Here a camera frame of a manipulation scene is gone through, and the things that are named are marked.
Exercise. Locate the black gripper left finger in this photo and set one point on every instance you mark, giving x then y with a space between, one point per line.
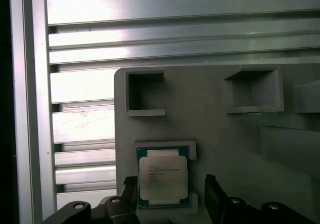
117 209

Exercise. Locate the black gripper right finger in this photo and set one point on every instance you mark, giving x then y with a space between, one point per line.
225 209

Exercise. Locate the silver CPU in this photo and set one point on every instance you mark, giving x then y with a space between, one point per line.
162 179

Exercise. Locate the grey parts rack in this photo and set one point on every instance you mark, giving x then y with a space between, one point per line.
212 138

